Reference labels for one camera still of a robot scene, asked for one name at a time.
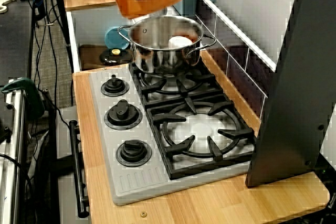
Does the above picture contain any stainless steel pot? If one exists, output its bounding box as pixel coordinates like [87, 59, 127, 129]
[117, 15, 217, 74]

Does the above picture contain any black stove knob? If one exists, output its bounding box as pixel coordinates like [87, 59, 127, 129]
[104, 100, 143, 130]
[116, 140, 152, 167]
[101, 74, 130, 97]

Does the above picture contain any grey stove top plate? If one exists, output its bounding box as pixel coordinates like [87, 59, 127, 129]
[89, 62, 257, 206]

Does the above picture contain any teal plate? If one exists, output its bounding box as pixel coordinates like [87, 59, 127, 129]
[104, 26, 131, 50]

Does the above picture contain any white round object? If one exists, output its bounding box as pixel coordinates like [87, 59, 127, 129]
[167, 36, 193, 49]

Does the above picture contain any white sink unit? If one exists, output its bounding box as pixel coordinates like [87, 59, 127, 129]
[65, 6, 184, 72]

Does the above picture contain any black lid yellow knob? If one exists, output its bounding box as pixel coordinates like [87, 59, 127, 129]
[99, 48, 133, 65]

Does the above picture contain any black metal stand leg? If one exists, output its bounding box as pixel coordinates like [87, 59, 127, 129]
[51, 0, 76, 72]

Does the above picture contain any black burner grate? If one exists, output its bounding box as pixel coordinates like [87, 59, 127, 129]
[128, 60, 224, 105]
[145, 95, 258, 180]

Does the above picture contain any dark tile backsplash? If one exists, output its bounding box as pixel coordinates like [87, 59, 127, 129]
[195, 0, 278, 127]

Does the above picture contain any green clamp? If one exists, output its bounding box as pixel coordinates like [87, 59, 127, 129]
[1, 77, 45, 120]

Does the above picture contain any white toy kitchen cabinet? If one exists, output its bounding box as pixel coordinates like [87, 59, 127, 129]
[56, 105, 91, 224]

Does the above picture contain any dark grey side panel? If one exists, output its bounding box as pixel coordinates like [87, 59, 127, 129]
[245, 0, 336, 188]

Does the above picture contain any wooden kitchen countertop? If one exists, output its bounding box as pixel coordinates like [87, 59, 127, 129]
[72, 49, 331, 224]

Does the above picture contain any black cable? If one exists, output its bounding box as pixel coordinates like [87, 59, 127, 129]
[0, 153, 36, 224]
[43, 0, 60, 106]

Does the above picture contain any black oven door handle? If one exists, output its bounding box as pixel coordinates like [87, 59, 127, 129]
[68, 120, 90, 219]

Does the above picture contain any silver metal frame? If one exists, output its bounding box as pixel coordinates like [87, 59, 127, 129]
[0, 87, 27, 224]

